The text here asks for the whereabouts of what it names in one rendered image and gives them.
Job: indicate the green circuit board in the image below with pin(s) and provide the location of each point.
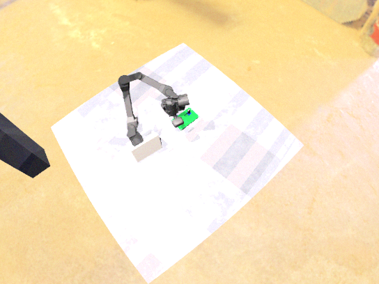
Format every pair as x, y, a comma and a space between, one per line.
188, 116

